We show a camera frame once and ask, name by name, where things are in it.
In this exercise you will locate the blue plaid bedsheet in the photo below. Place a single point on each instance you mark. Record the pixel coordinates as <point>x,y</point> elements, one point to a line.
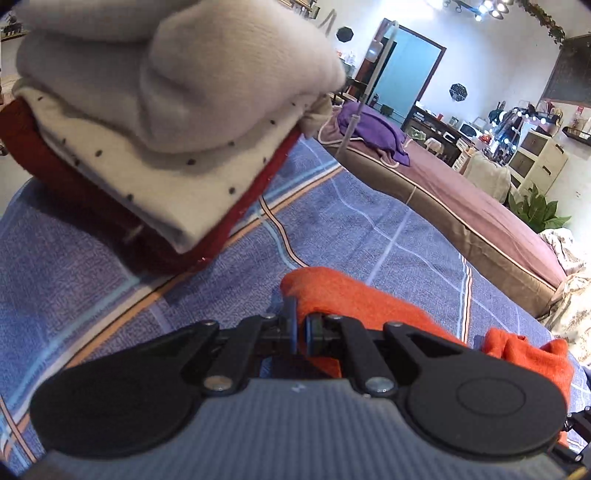
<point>369,221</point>

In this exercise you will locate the folded dark red garment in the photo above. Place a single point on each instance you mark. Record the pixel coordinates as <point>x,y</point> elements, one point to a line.
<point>46,161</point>

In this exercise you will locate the black octagonal wall decoration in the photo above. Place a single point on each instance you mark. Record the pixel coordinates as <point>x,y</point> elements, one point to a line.
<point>344,33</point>
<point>458,91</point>

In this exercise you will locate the black wall shelf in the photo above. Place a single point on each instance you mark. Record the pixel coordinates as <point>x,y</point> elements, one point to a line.
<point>577,134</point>

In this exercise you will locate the cream drawer cabinet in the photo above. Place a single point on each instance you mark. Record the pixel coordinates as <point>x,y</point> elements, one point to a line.
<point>538,157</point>

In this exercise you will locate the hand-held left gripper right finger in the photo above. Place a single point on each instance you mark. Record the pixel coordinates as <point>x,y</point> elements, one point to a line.
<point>308,334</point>

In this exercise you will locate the dark wooden desk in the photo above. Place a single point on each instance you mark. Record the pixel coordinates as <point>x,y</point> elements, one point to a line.
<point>434,124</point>

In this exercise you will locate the framed blackboard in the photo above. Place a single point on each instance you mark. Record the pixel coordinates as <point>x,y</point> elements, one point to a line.
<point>570,69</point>

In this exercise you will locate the purple cloth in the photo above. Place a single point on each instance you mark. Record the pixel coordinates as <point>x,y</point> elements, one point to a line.
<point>369,129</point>

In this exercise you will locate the orange knit sweater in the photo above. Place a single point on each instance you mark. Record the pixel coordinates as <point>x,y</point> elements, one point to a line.
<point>351,295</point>

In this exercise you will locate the white lamp stand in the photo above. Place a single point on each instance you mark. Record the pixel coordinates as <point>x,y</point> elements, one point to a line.
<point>371,74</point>

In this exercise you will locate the folded beige knit sweater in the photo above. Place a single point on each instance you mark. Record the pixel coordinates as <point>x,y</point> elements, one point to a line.
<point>207,69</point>

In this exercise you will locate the beige cushioned chair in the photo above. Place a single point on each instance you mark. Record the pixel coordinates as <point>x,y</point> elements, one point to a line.
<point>487,177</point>

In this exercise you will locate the crumpled floral blanket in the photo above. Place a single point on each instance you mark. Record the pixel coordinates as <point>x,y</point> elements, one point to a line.
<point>565,249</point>

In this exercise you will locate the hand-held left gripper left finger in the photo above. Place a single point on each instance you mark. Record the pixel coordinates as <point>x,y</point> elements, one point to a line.
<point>292,327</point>

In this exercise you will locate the vanity mirror with bulbs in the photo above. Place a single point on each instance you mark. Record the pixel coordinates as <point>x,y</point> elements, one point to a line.
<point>512,122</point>

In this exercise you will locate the brown mattress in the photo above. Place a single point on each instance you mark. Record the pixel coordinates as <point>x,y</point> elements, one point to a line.
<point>461,207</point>

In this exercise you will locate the folded white polka-dot garment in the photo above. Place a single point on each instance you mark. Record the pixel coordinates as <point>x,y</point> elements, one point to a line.
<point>184,194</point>

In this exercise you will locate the brown framed doorway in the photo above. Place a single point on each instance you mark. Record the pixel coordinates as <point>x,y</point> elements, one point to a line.
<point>411,69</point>

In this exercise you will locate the white microwave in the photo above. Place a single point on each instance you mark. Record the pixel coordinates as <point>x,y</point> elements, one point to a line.
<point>471,129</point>

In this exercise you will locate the ceiling spotlight fixture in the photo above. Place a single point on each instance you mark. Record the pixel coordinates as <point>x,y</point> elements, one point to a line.
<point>485,7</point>

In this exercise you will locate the green leafy plant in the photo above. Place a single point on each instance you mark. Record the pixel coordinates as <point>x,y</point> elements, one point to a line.
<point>535,207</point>

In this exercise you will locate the green leaf garland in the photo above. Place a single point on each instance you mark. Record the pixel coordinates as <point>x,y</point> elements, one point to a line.
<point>545,18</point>

